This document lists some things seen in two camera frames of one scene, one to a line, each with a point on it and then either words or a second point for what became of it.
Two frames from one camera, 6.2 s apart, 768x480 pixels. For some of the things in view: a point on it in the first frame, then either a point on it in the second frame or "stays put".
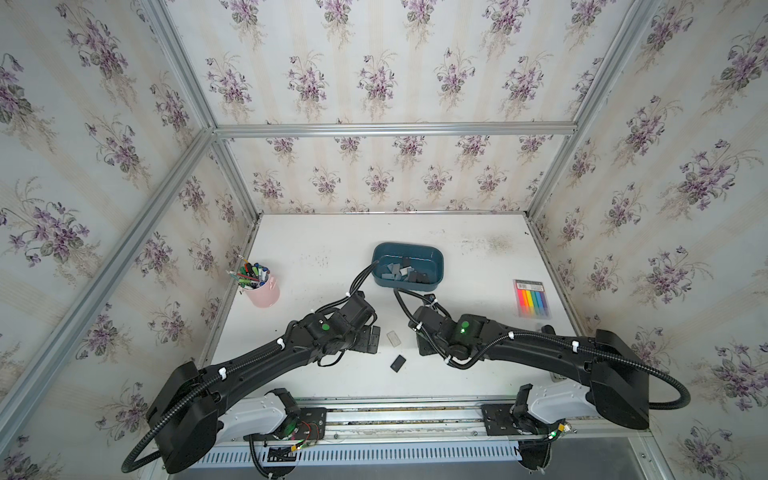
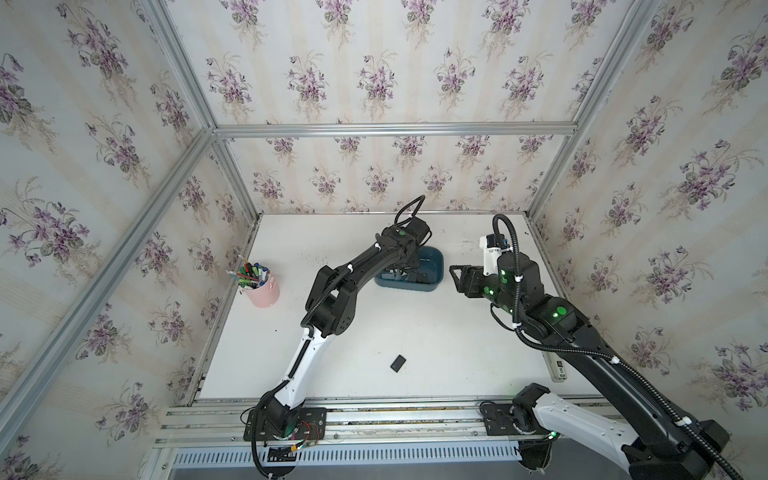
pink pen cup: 261,288 stays put
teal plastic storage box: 412,267 stays put
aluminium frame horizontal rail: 241,130 stays put
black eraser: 398,362 stays put
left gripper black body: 362,341 → 414,262
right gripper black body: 427,350 → 481,286
